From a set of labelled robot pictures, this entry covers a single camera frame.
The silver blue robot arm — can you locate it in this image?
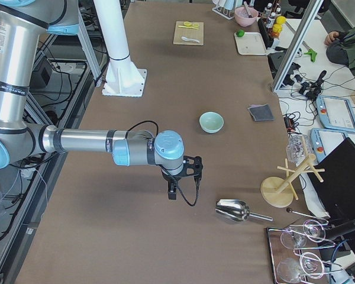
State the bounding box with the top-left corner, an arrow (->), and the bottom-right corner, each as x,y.
0,1 -> 188,199

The green lime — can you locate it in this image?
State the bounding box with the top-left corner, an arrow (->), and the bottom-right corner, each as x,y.
237,30 -> 245,37

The metal scoop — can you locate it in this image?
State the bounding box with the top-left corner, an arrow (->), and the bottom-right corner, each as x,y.
215,199 -> 273,222

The green plastic clamp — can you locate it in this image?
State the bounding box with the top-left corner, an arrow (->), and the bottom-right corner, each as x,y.
304,49 -> 318,62

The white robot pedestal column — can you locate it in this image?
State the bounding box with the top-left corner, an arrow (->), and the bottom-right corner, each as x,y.
94,0 -> 147,98

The seated person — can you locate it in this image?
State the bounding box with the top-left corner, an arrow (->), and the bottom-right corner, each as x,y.
324,27 -> 355,76

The bamboo cutting board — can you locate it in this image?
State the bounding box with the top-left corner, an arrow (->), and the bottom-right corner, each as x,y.
173,21 -> 204,46

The yellow plastic knife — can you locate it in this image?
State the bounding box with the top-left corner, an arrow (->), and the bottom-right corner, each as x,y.
178,25 -> 199,30

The pink bowl of ice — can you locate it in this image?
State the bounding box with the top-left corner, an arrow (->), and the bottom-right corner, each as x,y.
234,7 -> 259,27

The blue teach pendant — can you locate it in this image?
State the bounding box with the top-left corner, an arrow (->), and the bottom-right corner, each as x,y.
310,128 -> 348,162
316,95 -> 355,133

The blue teach pendant far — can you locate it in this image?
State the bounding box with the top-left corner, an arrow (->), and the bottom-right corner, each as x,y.
316,95 -> 355,133

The yellow lemon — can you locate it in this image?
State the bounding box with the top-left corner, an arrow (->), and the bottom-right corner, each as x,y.
275,15 -> 286,25

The black monitor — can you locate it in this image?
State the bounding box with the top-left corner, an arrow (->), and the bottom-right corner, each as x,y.
308,138 -> 355,220

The lemon slice stack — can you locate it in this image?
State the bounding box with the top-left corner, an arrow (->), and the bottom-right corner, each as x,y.
183,21 -> 192,27

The aluminium frame post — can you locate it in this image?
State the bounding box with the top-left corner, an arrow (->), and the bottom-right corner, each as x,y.
271,0 -> 323,92

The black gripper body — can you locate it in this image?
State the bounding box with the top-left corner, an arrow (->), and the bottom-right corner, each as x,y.
161,169 -> 182,189

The wooden mug tree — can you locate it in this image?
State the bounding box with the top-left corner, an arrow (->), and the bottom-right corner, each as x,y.
260,137 -> 325,208

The grey folded cloth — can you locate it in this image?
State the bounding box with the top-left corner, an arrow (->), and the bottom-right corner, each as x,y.
248,104 -> 275,122

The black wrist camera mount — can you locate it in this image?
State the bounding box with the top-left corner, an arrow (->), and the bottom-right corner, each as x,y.
180,156 -> 204,180

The light green bowl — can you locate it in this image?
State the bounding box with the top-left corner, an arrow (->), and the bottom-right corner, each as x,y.
199,111 -> 224,134

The white ceramic spoon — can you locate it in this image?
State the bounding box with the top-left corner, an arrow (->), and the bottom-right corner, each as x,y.
181,36 -> 200,44

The clear glass jar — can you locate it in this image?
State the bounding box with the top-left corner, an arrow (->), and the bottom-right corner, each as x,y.
286,134 -> 313,164

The blue teach pendant near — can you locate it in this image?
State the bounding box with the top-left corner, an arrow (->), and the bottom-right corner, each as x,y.
310,128 -> 348,162

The cream tray with bear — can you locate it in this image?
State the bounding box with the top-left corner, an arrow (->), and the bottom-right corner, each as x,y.
234,32 -> 267,56

